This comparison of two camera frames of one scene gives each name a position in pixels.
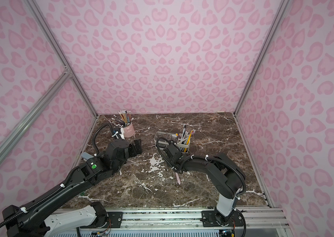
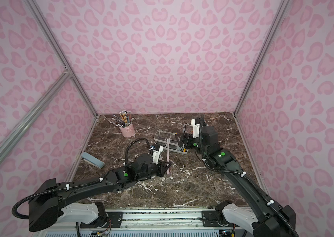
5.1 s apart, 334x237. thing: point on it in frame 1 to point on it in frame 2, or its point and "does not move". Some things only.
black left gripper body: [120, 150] to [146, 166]
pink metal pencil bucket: [129, 132] does not move
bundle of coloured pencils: [123, 120] does not move
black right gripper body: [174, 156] to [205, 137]
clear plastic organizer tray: [162, 138] does not move
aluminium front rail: [258, 221] does not move
